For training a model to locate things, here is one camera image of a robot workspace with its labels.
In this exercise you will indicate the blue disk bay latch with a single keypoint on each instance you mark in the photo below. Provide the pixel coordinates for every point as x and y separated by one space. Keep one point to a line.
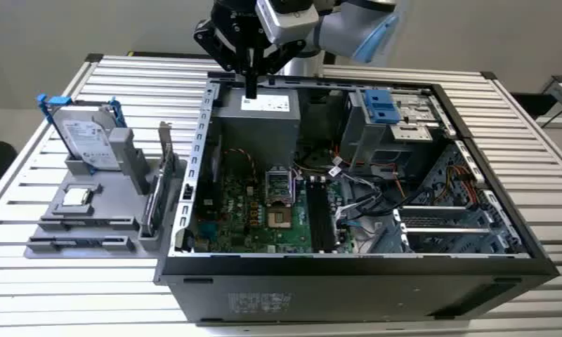
382 105

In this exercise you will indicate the green graphics card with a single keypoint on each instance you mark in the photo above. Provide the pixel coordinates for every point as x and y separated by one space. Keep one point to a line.
155 207

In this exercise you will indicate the hard disk in blue carrier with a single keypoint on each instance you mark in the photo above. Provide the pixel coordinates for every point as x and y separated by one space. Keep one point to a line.
84 133

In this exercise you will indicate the green motherboard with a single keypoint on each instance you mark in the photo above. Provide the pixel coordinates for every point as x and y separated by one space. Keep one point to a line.
234 217

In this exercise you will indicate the grey parts rack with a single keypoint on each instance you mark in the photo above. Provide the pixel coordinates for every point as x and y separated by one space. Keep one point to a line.
107 207

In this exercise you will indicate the metal locking lever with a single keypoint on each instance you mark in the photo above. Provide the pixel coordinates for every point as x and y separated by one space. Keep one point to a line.
291 189

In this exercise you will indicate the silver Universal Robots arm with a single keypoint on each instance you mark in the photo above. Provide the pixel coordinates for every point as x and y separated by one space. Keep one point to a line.
342 28

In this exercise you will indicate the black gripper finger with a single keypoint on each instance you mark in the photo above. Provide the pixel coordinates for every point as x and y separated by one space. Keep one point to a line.
283 58
215 45

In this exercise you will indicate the metal disk bay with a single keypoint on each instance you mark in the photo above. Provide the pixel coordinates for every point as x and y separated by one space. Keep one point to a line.
430 210

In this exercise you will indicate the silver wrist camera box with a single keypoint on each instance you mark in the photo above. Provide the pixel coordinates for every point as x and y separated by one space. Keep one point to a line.
286 19

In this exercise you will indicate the silver CPU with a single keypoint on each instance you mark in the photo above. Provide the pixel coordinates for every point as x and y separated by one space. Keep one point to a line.
77 196

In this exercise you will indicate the black open PC case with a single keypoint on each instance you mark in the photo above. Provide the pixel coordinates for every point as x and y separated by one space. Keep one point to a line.
308 291

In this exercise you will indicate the grey power supply unit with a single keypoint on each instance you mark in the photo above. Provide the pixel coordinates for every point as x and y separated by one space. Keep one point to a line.
258 133

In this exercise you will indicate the CPU socket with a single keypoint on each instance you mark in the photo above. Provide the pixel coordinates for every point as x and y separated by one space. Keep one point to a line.
280 217

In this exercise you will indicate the dark RAM stick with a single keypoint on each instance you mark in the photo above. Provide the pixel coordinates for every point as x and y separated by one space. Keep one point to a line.
81 222
75 242

